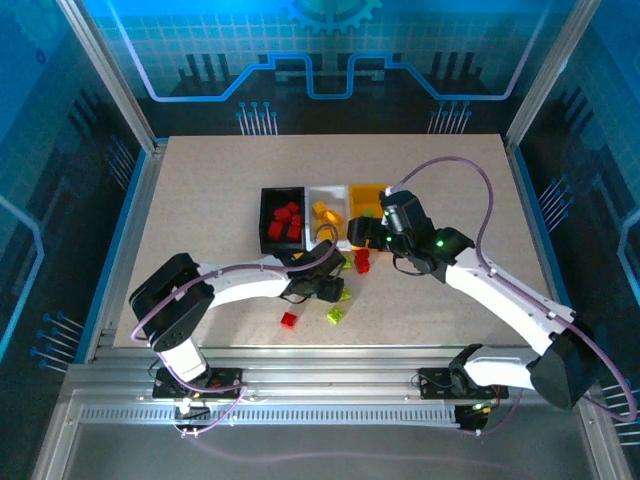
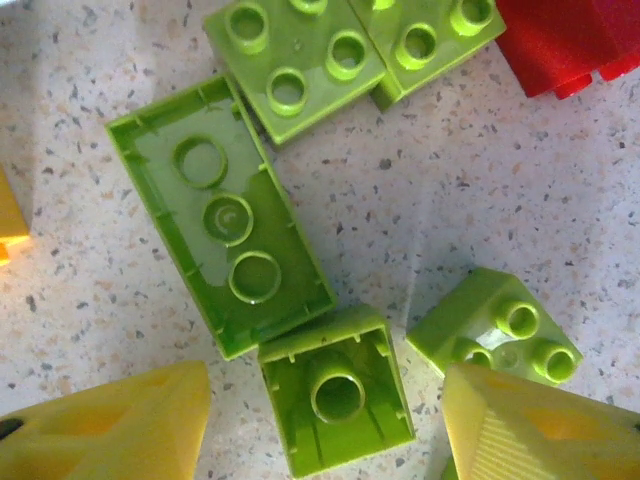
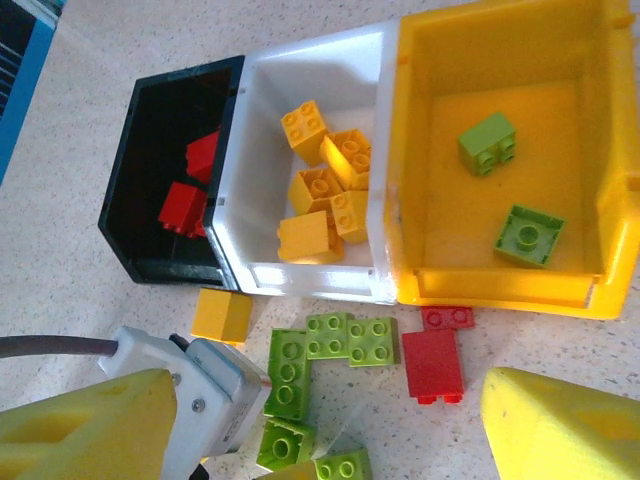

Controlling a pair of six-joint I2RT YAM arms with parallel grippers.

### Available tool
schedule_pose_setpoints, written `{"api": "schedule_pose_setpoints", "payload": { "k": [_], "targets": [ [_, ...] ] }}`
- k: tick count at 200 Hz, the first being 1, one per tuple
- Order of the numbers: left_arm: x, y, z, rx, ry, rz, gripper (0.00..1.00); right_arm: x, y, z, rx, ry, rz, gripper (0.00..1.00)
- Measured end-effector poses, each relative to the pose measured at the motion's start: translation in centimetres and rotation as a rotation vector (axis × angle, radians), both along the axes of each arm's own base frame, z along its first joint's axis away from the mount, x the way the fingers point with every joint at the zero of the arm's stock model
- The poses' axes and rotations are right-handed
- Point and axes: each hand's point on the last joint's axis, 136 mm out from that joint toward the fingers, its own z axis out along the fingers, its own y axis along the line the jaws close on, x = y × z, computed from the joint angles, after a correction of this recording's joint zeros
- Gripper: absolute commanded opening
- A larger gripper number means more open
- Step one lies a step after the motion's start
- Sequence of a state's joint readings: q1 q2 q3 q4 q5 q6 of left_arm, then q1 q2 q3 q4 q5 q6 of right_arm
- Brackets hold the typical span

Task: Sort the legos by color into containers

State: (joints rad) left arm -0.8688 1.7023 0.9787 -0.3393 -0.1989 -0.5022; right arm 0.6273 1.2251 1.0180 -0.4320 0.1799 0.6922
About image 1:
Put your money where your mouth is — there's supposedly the black plastic container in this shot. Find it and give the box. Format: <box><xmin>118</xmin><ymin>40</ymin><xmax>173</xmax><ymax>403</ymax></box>
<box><xmin>259</xmin><ymin>186</ymin><xmax>309</xmax><ymax>253</ymax></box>

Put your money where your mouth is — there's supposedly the aluminium frame post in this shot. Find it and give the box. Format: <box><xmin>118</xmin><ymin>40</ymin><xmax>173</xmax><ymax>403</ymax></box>
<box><xmin>53</xmin><ymin>0</ymin><xmax>169</xmax><ymax>154</ymax></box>
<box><xmin>503</xmin><ymin>0</ymin><xmax>605</xmax><ymax>149</ymax></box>

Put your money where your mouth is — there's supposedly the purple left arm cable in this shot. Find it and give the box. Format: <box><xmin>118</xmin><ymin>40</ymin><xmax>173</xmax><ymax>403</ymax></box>
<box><xmin>130</xmin><ymin>239</ymin><xmax>341</xmax><ymax>346</ymax></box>

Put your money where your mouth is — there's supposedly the yellow plastic container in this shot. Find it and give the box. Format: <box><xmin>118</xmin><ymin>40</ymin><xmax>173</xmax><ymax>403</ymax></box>
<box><xmin>348</xmin><ymin>183</ymin><xmax>395</xmax><ymax>250</ymax></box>

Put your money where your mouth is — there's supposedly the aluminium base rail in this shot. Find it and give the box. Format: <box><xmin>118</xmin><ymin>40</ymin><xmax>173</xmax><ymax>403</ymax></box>
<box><xmin>64</xmin><ymin>343</ymin><xmax>604</xmax><ymax>426</ymax></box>

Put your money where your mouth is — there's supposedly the white slotted cable duct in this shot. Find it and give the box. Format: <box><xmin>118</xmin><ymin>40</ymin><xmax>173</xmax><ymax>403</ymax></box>
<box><xmin>79</xmin><ymin>407</ymin><xmax>459</xmax><ymax>427</ymax></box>

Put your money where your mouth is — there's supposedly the white plastic container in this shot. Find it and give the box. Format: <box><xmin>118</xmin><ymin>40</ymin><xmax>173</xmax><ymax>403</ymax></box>
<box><xmin>305</xmin><ymin>184</ymin><xmax>354</xmax><ymax>251</ymax></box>

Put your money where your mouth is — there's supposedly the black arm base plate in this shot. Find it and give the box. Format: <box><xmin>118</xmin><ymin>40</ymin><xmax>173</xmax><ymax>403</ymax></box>
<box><xmin>152</xmin><ymin>367</ymin><xmax>246</xmax><ymax>401</ymax></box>
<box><xmin>417</xmin><ymin>367</ymin><xmax>510</xmax><ymax>401</ymax></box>

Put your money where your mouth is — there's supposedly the aluminium table side rail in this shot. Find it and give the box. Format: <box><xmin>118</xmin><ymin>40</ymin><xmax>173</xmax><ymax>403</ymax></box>
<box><xmin>503</xmin><ymin>138</ymin><xmax>576</xmax><ymax>364</ymax></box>
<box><xmin>82</xmin><ymin>139</ymin><xmax>169</xmax><ymax>364</ymax></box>

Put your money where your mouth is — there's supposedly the black controller board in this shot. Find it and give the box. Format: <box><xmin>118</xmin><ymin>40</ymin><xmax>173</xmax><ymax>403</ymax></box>
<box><xmin>174</xmin><ymin>399</ymin><xmax>211</xmax><ymax>424</ymax></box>
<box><xmin>455</xmin><ymin>399</ymin><xmax>501</xmax><ymax>435</ymax></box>

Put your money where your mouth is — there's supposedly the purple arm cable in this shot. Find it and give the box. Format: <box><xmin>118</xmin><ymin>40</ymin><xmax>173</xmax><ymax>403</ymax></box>
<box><xmin>387</xmin><ymin>157</ymin><xmax>639</xmax><ymax>424</ymax></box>
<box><xmin>130</xmin><ymin>239</ymin><xmax>341</xmax><ymax>346</ymax></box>

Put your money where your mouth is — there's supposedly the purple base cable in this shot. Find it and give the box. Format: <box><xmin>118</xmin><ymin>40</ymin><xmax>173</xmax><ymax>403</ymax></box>
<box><xmin>474</xmin><ymin>387</ymin><xmax>524</xmax><ymax>436</ymax></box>
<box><xmin>164</xmin><ymin>382</ymin><xmax>247</xmax><ymax>437</ymax></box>

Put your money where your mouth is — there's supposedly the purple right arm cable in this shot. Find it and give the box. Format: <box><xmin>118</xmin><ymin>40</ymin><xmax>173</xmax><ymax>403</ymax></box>
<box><xmin>387</xmin><ymin>157</ymin><xmax>639</xmax><ymax>424</ymax></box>

